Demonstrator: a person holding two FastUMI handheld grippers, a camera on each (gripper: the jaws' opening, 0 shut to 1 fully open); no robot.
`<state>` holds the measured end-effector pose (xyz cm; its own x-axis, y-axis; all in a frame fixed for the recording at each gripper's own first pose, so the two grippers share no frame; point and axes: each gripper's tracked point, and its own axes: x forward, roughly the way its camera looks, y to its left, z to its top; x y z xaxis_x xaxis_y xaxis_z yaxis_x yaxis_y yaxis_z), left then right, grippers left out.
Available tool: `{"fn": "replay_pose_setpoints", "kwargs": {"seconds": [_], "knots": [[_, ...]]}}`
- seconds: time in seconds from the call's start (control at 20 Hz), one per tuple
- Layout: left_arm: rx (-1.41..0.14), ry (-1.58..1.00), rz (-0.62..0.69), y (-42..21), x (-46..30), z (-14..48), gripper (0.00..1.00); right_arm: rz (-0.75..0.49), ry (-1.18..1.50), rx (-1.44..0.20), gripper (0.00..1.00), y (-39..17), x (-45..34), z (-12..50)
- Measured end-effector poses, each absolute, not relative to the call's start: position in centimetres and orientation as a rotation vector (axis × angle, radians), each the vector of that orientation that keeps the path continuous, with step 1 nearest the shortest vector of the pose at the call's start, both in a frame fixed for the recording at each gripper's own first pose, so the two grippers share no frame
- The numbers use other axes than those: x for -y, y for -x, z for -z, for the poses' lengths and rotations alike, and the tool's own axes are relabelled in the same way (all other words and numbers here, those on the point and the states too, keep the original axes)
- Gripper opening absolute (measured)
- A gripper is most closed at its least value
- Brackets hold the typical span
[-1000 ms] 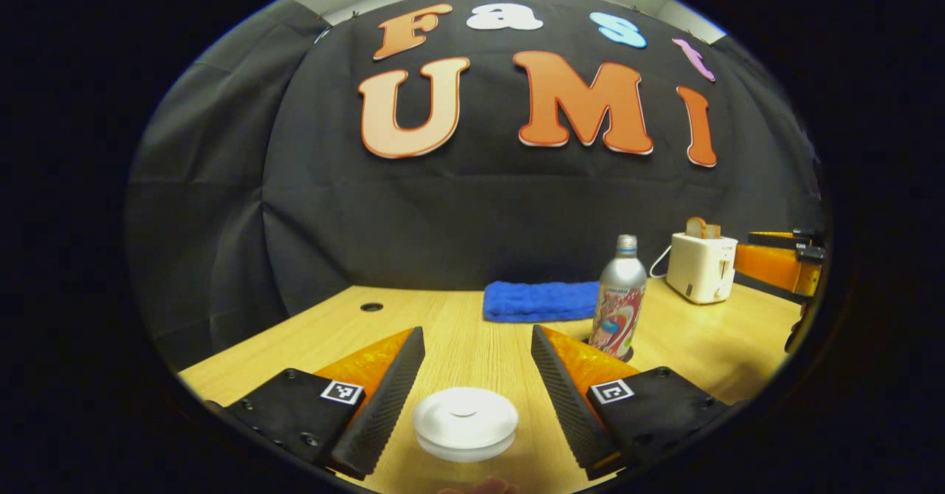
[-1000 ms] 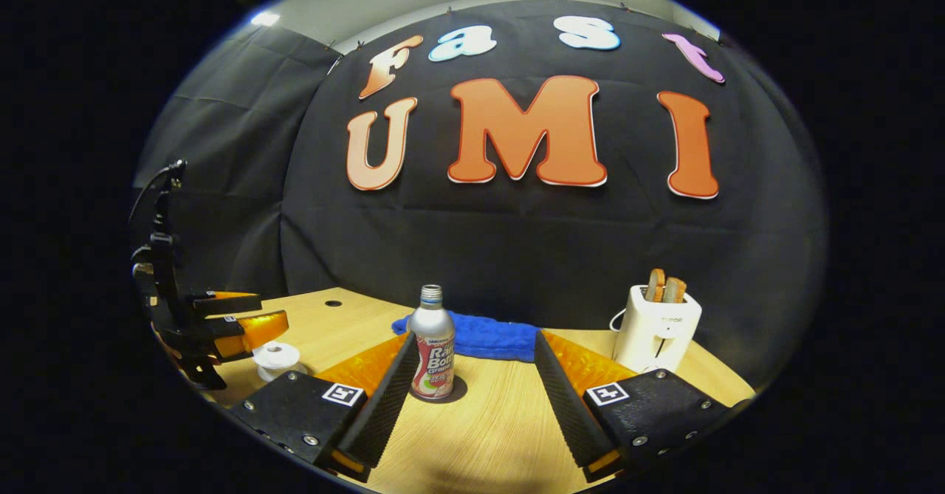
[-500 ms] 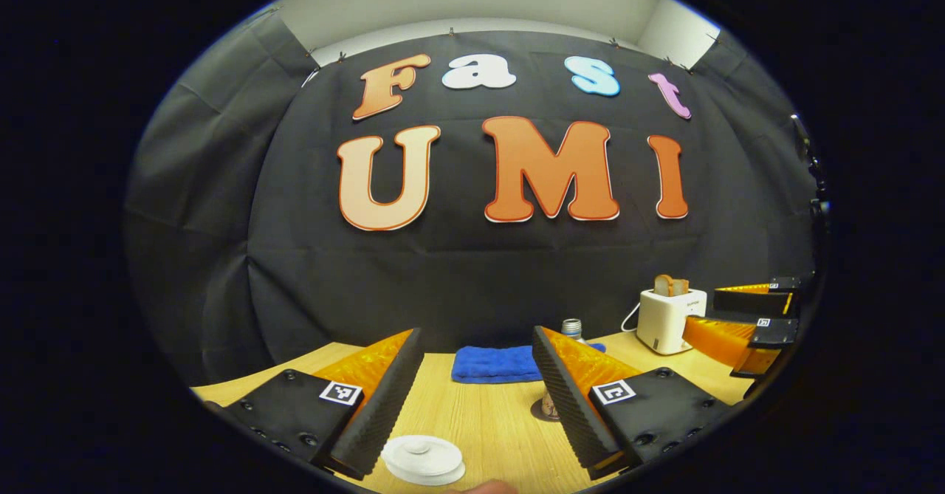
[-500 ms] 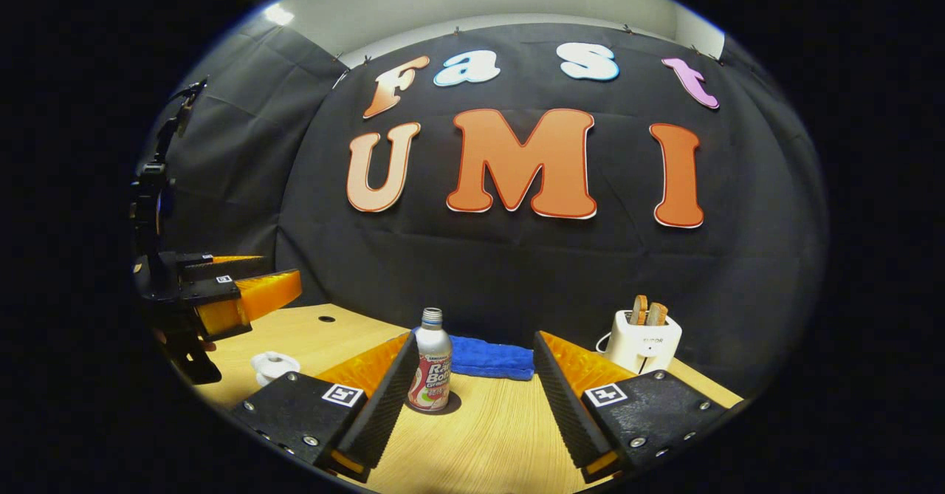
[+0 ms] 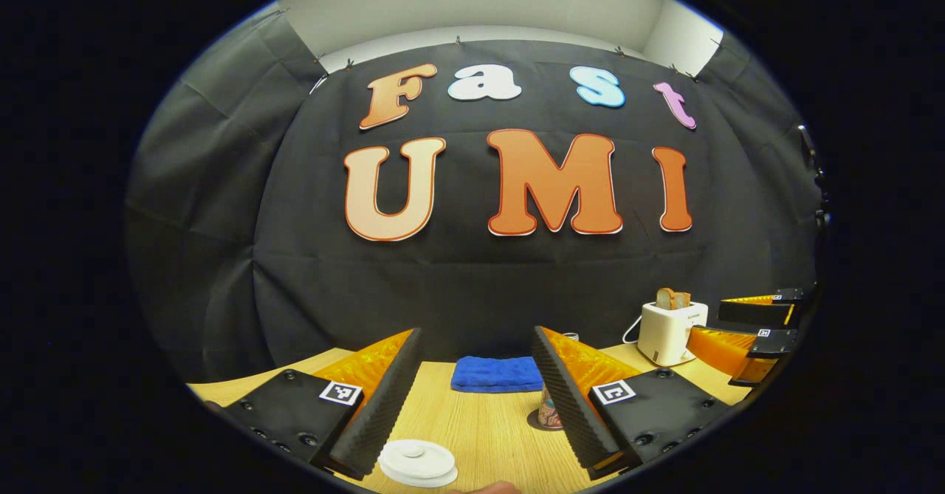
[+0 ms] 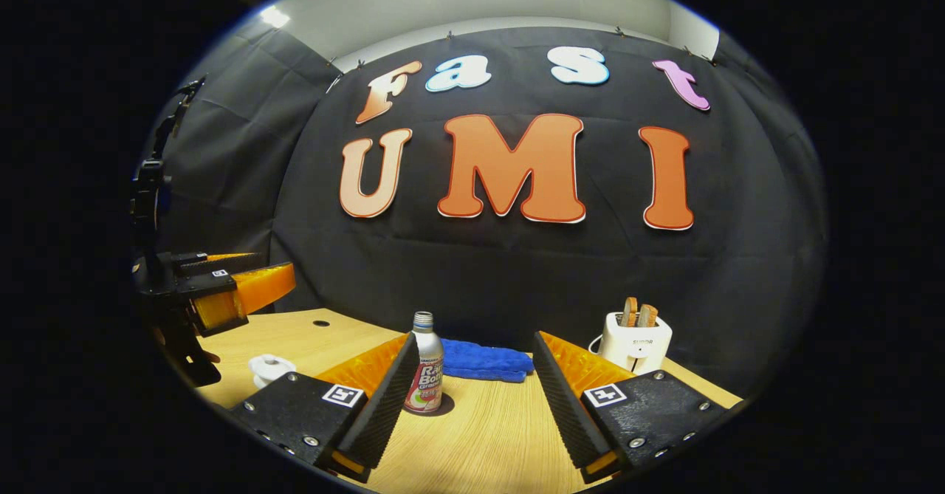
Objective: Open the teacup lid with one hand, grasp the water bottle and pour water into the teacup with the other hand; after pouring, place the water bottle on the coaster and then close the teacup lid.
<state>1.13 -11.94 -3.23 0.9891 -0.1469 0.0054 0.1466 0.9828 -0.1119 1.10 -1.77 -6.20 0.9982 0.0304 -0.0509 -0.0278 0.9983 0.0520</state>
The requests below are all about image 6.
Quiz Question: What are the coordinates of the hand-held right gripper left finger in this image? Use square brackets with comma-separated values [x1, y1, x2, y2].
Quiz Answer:
[221, 333, 422, 484]

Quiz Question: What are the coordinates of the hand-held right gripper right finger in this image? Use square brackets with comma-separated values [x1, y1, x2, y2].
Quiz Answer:
[532, 330, 728, 485]

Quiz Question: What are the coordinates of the silver water bottle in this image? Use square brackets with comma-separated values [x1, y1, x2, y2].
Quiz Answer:
[403, 312, 445, 414]

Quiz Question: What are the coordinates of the blue towel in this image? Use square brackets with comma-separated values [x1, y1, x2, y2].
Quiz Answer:
[441, 338, 535, 383]

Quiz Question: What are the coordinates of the white toaster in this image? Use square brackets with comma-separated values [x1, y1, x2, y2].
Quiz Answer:
[597, 312, 673, 375]

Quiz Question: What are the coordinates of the black backdrop cloth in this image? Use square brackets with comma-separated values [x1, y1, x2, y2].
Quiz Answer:
[144, 21, 831, 399]

